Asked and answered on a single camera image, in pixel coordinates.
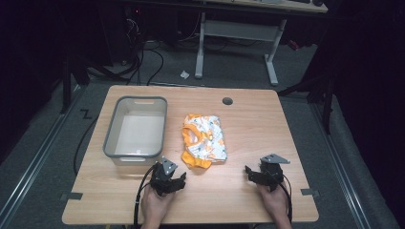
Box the metal floor rail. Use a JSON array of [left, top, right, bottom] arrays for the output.
[[0, 85, 88, 223], [309, 100, 373, 229]]

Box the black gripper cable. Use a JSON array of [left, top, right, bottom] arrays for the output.
[[279, 174, 293, 223], [133, 162, 160, 229]]

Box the bundle of black floor cables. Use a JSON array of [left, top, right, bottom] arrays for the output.
[[85, 12, 165, 87]]

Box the white plastic bin grey rim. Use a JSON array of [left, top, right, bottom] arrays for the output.
[[102, 95, 169, 167]]

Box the black floor cable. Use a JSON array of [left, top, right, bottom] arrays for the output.
[[73, 115, 100, 177]]

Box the person's left hand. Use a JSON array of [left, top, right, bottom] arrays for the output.
[[140, 184, 177, 229]]

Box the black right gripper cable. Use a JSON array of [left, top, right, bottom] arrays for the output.
[[279, 174, 293, 223]]

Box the wooden desk with white legs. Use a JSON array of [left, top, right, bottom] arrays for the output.
[[194, 0, 330, 87]]

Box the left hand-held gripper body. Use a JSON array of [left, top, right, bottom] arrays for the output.
[[149, 156, 181, 197]]

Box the orange white patterned garment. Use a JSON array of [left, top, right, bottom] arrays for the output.
[[181, 114, 228, 170]]

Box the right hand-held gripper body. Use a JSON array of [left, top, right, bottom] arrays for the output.
[[256, 153, 291, 193]]

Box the person's right hand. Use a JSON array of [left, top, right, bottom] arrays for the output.
[[256, 182, 290, 227]]

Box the black metal stand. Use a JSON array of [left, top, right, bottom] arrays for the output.
[[59, 52, 92, 115], [276, 61, 339, 135]]

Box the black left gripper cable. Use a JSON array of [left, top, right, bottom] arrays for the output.
[[133, 162, 160, 229]]

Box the grey tape piece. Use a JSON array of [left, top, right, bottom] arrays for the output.
[[300, 188, 321, 198], [59, 192, 84, 201]]

